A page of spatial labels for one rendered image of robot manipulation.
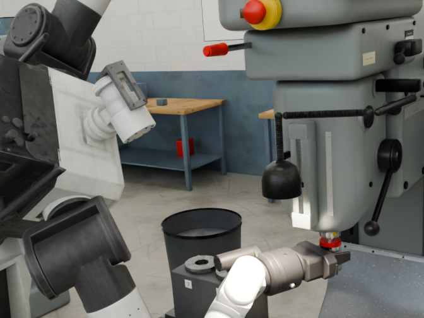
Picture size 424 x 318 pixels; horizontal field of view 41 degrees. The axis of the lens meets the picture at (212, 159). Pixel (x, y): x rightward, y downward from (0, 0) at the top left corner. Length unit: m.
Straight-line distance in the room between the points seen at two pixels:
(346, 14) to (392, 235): 0.82
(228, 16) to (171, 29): 5.89
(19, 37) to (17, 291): 0.57
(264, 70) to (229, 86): 5.35
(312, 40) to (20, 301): 0.85
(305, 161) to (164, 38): 5.96
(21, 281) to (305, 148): 0.69
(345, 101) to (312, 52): 0.11
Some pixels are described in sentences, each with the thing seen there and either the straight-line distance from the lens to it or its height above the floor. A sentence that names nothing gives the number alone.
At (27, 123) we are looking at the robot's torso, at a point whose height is 1.61.
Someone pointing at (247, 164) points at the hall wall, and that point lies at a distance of 6.52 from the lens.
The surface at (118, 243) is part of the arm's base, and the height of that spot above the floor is 1.42.
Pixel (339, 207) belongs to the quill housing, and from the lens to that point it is 1.14.
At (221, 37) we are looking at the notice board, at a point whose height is 1.56.
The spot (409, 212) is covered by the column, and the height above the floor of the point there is 1.22.
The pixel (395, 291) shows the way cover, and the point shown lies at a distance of 1.64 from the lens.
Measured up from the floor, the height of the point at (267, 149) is 0.53.
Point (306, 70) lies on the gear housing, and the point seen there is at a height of 1.65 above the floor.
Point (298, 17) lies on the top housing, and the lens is 0.96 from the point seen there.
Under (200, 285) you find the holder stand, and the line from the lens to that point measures 1.45.
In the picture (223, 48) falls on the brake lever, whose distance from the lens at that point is 1.03.
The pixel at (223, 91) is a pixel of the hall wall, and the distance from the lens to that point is 6.52.
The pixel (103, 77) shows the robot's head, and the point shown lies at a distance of 0.99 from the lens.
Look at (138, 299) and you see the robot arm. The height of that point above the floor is 1.32.
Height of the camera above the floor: 1.75
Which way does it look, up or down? 14 degrees down
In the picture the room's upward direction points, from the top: 4 degrees counter-clockwise
